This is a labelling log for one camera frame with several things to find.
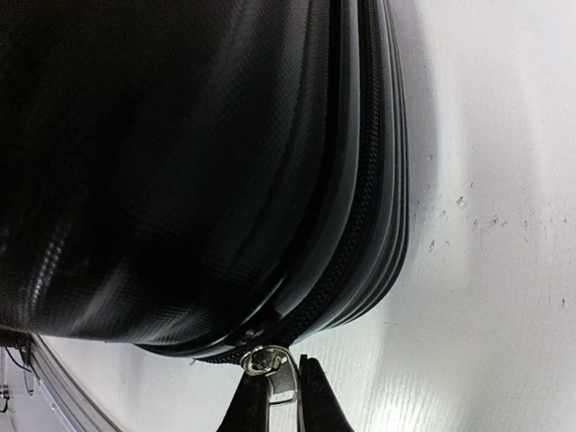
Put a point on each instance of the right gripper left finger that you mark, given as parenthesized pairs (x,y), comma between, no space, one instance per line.
(249,408)

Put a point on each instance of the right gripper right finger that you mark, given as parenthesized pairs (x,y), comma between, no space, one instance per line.
(318,407)

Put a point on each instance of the black ribbed hard-shell suitcase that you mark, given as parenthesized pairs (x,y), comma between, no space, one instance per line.
(204,179)

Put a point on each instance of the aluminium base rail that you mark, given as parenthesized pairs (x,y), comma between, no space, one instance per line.
(39,364)

